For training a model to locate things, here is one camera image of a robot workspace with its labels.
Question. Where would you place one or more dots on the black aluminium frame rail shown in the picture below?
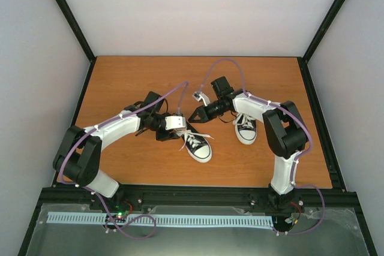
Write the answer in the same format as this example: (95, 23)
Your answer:
(263, 198)

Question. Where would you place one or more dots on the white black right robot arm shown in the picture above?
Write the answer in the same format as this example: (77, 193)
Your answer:
(287, 136)

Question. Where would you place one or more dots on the light blue slotted cable duct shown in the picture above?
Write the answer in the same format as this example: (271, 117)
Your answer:
(166, 221)

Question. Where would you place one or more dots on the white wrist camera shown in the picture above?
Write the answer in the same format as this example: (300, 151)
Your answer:
(201, 97)
(175, 122)

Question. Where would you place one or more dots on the black canvas sneaker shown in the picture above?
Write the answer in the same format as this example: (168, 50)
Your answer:
(202, 154)
(246, 137)

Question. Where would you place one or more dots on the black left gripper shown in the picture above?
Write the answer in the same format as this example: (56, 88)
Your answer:
(167, 135)

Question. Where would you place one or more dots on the black right corner frame post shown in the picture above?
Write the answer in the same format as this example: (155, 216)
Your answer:
(322, 29)

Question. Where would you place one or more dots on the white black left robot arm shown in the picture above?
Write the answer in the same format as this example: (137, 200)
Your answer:
(78, 157)

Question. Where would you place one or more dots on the black left corner frame post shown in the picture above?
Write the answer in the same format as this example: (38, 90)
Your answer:
(77, 31)

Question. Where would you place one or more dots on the black corner frame post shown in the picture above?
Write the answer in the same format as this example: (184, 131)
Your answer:
(77, 31)
(322, 29)

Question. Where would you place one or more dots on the white shoelace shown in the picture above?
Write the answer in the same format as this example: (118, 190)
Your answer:
(244, 122)

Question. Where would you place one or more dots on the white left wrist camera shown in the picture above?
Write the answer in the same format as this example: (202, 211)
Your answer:
(175, 122)

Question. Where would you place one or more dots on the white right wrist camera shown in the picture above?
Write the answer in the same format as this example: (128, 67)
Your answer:
(201, 97)

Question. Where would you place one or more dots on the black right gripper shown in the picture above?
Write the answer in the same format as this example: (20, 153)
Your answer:
(201, 110)

